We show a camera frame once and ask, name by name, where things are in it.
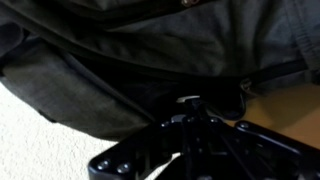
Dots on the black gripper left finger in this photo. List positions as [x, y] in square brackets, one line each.
[146, 153]

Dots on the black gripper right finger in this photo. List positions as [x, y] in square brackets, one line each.
[253, 153]

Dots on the grey and black backpack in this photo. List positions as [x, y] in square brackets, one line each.
[133, 56]

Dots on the brown leather couch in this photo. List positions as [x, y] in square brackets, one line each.
[286, 113]

